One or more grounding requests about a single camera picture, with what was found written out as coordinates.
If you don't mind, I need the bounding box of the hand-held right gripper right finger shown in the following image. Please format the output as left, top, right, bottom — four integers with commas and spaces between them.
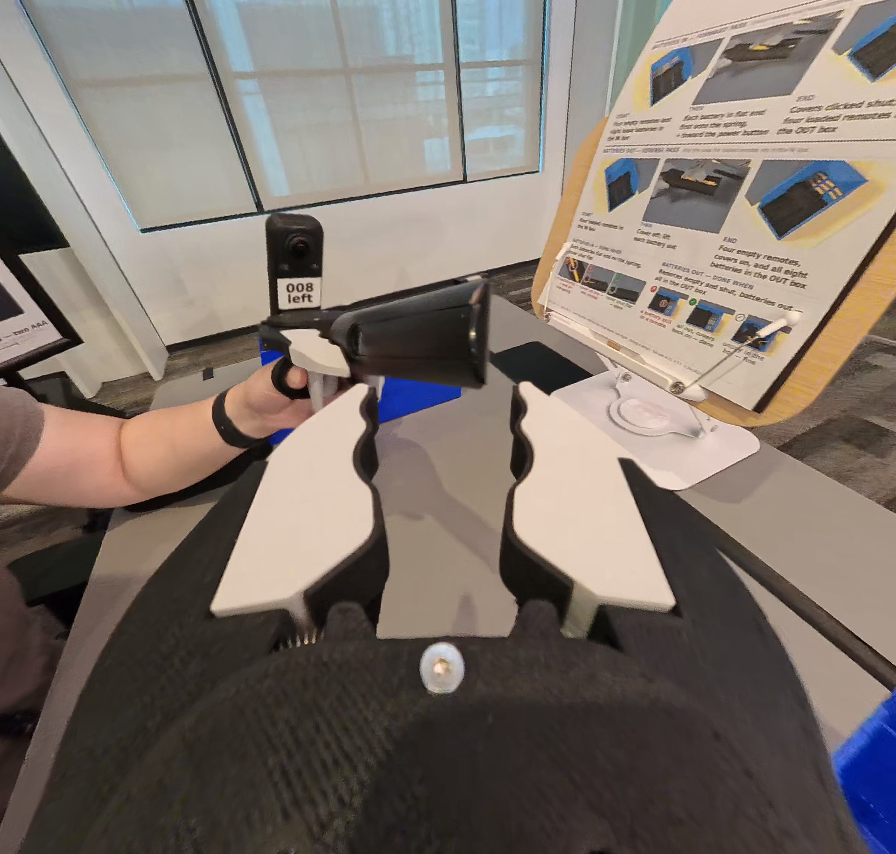
500, 381, 676, 638

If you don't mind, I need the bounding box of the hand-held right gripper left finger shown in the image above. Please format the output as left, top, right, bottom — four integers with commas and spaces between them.
210, 383, 386, 620

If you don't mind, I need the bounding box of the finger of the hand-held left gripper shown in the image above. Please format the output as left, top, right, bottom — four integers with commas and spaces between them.
279, 327, 352, 380

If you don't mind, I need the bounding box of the black remote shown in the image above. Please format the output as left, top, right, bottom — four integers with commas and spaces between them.
329, 276, 493, 390

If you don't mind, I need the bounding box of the blue plastic bin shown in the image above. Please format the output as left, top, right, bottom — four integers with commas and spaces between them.
832, 689, 896, 854
258, 336, 464, 446

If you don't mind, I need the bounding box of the person's left forearm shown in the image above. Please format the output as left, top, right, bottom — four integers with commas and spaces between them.
0, 397, 237, 509

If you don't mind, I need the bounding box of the person's left hand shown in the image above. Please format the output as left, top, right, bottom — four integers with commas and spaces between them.
227, 360, 331, 443

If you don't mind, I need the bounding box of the black wristband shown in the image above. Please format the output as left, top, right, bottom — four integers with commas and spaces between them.
211, 387, 265, 450

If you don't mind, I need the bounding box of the black wrist rest pad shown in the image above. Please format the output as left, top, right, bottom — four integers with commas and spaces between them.
118, 437, 279, 514

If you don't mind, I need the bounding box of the black framed window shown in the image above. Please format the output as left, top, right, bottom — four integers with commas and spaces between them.
0, 0, 552, 233

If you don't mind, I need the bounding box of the black framed marker sign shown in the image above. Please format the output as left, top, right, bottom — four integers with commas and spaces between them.
0, 252, 84, 373

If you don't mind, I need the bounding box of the person's grey-brown t-shirt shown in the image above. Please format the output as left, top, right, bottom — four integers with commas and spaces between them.
0, 386, 67, 725

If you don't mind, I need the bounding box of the printed instruction sheet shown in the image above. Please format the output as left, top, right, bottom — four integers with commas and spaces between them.
546, 0, 896, 411

